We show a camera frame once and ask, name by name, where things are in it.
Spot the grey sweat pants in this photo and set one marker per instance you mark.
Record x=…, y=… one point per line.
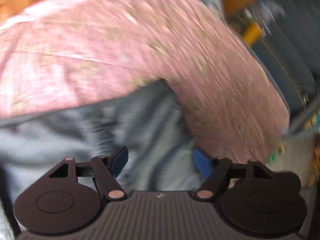
x=87, y=130

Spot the pink bear print blanket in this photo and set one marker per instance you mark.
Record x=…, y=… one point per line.
x=125, y=42

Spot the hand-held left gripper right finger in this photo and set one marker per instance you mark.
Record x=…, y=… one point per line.
x=202, y=163

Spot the yellow cylinder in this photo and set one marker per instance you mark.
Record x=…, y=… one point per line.
x=253, y=32

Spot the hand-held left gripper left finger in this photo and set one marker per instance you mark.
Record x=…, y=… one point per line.
x=120, y=160

